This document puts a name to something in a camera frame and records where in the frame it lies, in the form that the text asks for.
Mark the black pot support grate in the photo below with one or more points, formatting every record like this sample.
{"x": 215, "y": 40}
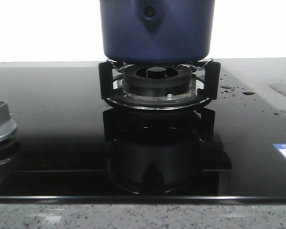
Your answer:
{"x": 204, "y": 88}

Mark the dark blue pot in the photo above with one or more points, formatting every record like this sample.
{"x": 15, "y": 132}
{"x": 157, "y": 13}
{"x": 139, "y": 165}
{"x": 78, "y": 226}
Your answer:
{"x": 156, "y": 31}

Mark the black gas burner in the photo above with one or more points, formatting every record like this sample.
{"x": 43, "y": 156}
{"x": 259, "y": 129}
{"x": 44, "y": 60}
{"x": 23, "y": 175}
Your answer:
{"x": 143, "y": 82}

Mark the black glass gas stove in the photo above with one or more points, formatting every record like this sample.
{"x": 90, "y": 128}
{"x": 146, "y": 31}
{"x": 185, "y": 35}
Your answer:
{"x": 73, "y": 147}

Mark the silver stove control knob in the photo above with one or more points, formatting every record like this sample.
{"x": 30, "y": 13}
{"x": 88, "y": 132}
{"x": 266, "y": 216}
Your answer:
{"x": 8, "y": 127}

